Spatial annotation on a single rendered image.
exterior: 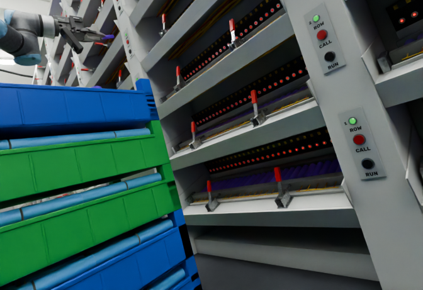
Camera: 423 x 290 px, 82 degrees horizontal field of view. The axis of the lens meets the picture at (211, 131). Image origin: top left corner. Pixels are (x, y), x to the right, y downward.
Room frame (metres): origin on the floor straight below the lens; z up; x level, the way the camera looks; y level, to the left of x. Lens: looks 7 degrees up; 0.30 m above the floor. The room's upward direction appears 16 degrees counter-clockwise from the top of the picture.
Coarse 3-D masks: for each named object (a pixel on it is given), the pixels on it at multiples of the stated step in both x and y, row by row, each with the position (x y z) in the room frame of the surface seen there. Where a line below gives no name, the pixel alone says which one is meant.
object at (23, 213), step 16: (144, 176) 0.40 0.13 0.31; (160, 176) 0.42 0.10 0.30; (80, 192) 0.32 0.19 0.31; (96, 192) 0.34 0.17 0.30; (112, 192) 0.35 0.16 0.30; (16, 208) 0.27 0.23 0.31; (32, 208) 0.28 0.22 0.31; (48, 208) 0.29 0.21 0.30; (64, 208) 0.31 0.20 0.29; (0, 224) 0.26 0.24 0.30
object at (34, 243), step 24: (168, 168) 0.43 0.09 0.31; (120, 192) 0.35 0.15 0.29; (144, 192) 0.38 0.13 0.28; (168, 192) 0.42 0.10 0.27; (48, 216) 0.28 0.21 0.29; (72, 216) 0.30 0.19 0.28; (96, 216) 0.32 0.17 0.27; (120, 216) 0.35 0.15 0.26; (144, 216) 0.38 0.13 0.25; (0, 240) 0.25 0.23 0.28; (24, 240) 0.26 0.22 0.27; (48, 240) 0.28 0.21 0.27; (72, 240) 0.30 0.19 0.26; (96, 240) 0.32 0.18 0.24; (0, 264) 0.25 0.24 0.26; (24, 264) 0.26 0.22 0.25; (48, 264) 0.28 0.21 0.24
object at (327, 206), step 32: (320, 128) 0.63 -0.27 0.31; (224, 160) 0.91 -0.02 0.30; (256, 160) 0.82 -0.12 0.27; (288, 160) 0.73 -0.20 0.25; (320, 160) 0.65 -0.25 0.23; (192, 192) 0.96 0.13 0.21; (224, 192) 0.81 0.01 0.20; (256, 192) 0.72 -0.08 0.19; (288, 192) 0.60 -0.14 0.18; (320, 192) 0.55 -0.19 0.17; (192, 224) 0.88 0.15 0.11; (224, 224) 0.76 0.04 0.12; (256, 224) 0.66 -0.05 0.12; (288, 224) 0.59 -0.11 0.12; (320, 224) 0.53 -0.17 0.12; (352, 224) 0.49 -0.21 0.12
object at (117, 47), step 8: (120, 32) 0.98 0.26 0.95; (120, 40) 1.01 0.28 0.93; (112, 48) 1.08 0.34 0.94; (120, 48) 1.05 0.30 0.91; (104, 56) 1.14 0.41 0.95; (112, 56) 1.11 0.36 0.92; (120, 56) 1.23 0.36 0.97; (104, 64) 1.18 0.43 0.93; (112, 64) 1.28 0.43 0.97; (120, 64) 1.28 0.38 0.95; (96, 72) 1.26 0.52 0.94; (104, 72) 1.34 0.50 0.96; (112, 72) 1.41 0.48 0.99; (88, 80) 1.44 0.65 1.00; (96, 80) 1.30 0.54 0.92; (104, 80) 1.47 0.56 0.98
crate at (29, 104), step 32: (0, 96) 0.27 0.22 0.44; (32, 96) 0.29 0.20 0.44; (64, 96) 0.32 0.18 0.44; (96, 96) 0.35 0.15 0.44; (128, 96) 0.39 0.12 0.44; (0, 128) 0.26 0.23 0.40; (32, 128) 0.29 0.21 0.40; (64, 128) 0.33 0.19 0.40; (96, 128) 0.37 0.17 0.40; (128, 128) 0.43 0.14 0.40
